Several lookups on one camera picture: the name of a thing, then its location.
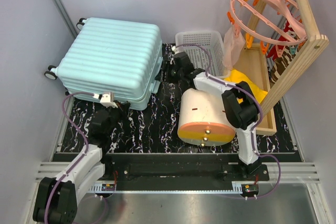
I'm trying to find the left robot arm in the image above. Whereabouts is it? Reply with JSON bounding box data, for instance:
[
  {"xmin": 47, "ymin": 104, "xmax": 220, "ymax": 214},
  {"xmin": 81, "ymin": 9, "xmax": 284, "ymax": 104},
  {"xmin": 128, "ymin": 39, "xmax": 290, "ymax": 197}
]
[{"xmin": 32, "ymin": 102, "xmax": 130, "ymax": 223}]

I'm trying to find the white perforated plastic basket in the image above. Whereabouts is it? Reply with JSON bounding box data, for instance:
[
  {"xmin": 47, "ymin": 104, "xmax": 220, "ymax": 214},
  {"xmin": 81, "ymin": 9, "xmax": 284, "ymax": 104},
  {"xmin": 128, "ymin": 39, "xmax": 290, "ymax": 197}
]
[{"xmin": 175, "ymin": 30, "xmax": 230, "ymax": 78}]

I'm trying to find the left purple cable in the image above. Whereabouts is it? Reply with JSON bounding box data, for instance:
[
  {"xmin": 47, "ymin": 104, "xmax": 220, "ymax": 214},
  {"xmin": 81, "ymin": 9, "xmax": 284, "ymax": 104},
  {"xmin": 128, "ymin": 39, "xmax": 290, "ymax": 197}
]
[{"xmin": 44, "ymin": 91, "xmax": 109, "ymax": 224}]

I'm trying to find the yellow cloth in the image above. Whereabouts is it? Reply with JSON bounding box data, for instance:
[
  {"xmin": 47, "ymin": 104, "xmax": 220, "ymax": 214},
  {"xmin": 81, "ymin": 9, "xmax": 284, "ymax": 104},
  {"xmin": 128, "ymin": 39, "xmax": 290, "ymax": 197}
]
[{"xmin": 224, "ymin": 69, "xmax": 268, "ymax": 103}]

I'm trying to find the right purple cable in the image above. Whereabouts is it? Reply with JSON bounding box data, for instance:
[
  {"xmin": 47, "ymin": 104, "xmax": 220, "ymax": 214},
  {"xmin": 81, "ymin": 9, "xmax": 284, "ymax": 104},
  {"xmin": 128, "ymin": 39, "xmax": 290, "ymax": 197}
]
[{"xmin": 174, "ymin": 44, "xmax": 282, "ymax": 200}]

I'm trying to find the red cloth item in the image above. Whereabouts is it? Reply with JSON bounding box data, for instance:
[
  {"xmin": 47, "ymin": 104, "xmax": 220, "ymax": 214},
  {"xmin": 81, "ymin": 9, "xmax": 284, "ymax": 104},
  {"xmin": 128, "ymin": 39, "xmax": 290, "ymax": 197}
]
[{"xmin": 266, "ymin": 18, "xmax": 302, "ymax": 59}]

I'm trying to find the wooden hanger rack frame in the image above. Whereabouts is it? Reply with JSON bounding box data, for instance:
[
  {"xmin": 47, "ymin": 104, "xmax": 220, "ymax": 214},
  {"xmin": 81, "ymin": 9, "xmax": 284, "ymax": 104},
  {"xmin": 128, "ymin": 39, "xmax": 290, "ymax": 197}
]
[{"xmin": 240, "ymin": 0, "xmax": 329, "ymax": 119}]

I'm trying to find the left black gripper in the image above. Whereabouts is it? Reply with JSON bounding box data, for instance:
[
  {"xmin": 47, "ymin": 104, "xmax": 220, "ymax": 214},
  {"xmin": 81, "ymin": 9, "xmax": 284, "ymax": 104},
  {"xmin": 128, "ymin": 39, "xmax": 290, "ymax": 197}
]
[{"xmin": 103, "ymin": 100, "xmax": 130, "ymax": 136}]

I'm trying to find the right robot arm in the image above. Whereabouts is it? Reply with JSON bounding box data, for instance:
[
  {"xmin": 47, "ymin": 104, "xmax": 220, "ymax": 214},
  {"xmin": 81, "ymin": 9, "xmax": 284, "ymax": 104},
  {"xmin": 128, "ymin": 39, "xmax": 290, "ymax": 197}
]
[{"xmin": 158, "ymin": 52, "xmax": 261, "ymax": 180}]

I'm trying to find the wooden tray base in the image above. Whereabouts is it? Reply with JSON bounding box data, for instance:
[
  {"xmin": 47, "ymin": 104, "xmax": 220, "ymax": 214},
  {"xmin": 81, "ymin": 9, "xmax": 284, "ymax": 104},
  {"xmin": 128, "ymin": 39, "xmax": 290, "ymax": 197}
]
[{"xmin": 234, "ymin": 46, "xmax": 277, "ymax": 136}]

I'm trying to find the brown striped cloth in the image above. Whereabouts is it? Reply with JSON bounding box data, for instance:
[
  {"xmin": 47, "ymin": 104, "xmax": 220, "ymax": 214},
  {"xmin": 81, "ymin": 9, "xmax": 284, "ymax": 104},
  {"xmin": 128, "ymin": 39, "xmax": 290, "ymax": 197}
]
[{"xmin": 270, "ymin": 47, "xmax": 298, "ymax": 84}]

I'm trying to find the black marble pattern mat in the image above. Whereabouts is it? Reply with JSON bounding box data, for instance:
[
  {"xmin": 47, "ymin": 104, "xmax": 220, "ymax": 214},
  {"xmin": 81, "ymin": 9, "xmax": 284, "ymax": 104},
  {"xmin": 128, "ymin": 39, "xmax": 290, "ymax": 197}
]
[{"xmin": 52, "ymin": 42, "xmax": 302, "ymax": 155}]

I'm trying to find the translucent pink plastic bag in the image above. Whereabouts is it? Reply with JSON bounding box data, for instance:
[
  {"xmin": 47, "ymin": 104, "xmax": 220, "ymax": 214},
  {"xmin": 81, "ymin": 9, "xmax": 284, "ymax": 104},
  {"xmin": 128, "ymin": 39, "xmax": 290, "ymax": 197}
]
[{"xmin": 223, "ymin": 27, "xmax": 246, "ymax": 70}]

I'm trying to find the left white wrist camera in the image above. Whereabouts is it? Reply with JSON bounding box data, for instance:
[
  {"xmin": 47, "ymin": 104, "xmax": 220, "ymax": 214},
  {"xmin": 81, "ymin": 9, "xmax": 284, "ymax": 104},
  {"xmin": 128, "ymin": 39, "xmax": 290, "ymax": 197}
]
[{"xmin": 93, "ymin": 91, "xmax": 118, "ymax": 108}]

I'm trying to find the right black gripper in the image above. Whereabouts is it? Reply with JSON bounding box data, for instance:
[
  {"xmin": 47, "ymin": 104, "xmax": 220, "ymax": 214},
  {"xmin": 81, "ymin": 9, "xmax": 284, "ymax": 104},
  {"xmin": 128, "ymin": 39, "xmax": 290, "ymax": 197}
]
[{"xmin": 154, "ymin": 60, "xmax": 184, "ymax": 84}]

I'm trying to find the white round drum box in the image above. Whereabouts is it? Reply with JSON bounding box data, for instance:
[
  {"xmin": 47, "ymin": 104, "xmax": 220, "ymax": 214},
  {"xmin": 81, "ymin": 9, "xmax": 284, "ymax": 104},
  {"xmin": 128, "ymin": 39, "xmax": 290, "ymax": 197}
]
[{"xmin": 177, "ymin": 88, "xmax": 236, "ymax": 146}]

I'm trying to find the pink round clip hanger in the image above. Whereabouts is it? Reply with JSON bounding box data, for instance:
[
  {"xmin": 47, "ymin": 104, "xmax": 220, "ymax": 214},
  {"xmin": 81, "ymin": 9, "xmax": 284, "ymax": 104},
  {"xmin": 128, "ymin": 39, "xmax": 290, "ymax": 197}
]
[{"xmin": 227, "ymin": 0, "xmax": 307, "ymax": 53}]

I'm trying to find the light blue hard-shell suitcase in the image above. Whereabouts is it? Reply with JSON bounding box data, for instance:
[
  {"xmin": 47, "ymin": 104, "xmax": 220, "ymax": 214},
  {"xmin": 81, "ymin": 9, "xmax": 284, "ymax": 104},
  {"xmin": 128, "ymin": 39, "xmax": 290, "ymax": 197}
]
[{"xmin": 44, "ymin": 17, "xmax": 163, "ymax": 111}]

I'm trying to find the purple cable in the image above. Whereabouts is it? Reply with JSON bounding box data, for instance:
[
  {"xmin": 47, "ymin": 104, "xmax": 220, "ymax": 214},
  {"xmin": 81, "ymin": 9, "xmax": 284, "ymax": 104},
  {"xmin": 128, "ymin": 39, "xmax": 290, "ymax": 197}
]
[
  {"xmin": 44, "ymin": 91, "xmax": 109, "ymax": 224},
  {"xmin": 174, "ymin": 44, "xmax": 282, "ymax": 200}
]

